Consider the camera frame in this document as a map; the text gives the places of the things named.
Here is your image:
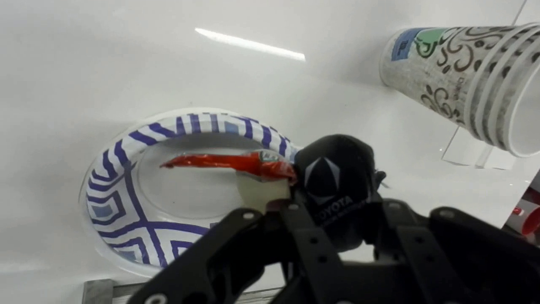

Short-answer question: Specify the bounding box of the patterned paper cup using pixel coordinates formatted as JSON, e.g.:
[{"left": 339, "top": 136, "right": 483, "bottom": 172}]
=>
[{"left": 378, "top": 21, "right": 540, "bottom": 158}]

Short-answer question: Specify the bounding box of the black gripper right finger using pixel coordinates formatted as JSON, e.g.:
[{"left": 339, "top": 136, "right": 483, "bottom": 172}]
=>
[{"left": 343, "top": 195, "right": 540, "bottom": 304}]

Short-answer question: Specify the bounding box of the white paper bowl blue pattern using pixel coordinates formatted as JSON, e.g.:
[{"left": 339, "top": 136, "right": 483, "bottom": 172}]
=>
[{"left": 78, "top": 106, "right": 300, "bottom": 280}]

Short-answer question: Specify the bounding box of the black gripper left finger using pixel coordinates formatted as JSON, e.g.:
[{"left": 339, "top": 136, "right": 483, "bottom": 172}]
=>
[{"left": 127, "top": 192, "right": 346, "bottom": 304}]

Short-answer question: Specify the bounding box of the red plastic cup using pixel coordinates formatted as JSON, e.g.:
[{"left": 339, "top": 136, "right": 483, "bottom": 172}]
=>
[{"left": 503, "top": 183, "right": 540, "bottom": 246}]

